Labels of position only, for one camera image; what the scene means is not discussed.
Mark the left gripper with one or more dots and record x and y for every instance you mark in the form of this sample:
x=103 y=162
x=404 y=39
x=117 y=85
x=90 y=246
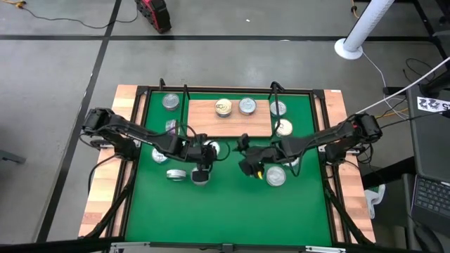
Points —
x=198 y=154

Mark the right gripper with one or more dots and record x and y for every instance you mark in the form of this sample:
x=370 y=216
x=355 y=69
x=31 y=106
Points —
x=262 y=156

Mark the green label tuna can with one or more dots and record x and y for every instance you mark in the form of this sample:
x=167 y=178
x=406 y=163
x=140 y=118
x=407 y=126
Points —
x=213 y=147

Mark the red label seafood can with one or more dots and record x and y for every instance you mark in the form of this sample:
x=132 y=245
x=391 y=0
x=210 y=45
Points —
x=276 y=176
x=171 y=102
x=247 y=105

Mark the blue label seafood can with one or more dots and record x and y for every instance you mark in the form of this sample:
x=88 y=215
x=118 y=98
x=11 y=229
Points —
x=159 y=157
x=175 y=174
x=281 y=109

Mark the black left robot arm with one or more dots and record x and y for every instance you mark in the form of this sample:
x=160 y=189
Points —
x=140 y=135

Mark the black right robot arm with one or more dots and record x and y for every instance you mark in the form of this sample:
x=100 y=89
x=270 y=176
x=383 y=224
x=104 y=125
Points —
x=316 y=138

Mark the small yellow tag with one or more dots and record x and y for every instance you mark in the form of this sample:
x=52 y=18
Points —
x=260 y=175

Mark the green table mat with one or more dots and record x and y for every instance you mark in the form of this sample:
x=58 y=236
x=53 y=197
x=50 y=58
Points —
x=228 y=218

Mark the white cloth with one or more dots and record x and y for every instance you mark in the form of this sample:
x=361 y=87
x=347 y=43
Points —
x=372 y=200

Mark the white pole with round base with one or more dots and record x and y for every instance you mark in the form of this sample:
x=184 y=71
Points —
x=348 y=49

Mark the red and black device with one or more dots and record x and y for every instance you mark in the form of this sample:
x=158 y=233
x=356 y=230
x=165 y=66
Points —
x=154 y=14

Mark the dark grey desk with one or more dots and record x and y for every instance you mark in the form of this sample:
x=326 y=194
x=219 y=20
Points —
x=432 y=147

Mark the black laptop keyboard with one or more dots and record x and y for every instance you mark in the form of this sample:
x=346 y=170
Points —
x=434 y=196

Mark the white printed paper sheet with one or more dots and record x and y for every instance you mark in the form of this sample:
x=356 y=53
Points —
x=432 y=104

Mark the black office chair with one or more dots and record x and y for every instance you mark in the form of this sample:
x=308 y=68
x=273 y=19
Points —
x=427 y=242

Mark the grey metal floor piece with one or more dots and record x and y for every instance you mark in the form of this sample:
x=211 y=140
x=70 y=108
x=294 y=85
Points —
x=10 y=157

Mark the wooden shelf with black frame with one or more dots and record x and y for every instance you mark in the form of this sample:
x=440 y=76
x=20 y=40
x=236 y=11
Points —
x=211 y=126

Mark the black aluminium table frame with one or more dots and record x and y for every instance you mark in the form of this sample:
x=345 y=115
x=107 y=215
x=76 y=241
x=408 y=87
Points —
x=299 y=90

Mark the silver aluminium bracket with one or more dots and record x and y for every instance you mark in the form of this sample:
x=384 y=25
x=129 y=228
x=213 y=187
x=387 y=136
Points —
x=325 y=249
x=130 y=245

